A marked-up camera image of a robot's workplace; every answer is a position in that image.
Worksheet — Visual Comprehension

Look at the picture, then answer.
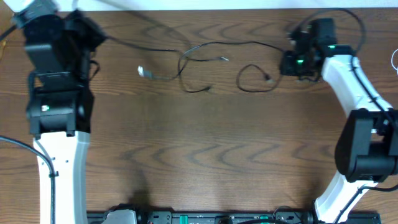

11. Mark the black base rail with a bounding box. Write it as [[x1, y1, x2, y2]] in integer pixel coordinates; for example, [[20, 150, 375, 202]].
[[87, 208, 382, 224]]

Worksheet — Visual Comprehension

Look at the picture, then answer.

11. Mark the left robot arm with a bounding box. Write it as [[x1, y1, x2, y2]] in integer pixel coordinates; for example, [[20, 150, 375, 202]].
[[14, 0, 106, 223]]

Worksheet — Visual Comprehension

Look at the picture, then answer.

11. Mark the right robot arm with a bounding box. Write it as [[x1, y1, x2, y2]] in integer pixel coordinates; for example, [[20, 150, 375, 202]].
[[280, 18, 397, 223]]

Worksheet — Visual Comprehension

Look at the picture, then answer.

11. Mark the white USB cable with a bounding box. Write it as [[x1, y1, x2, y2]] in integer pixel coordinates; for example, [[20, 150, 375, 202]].
[[391, 48, 398, 75]]

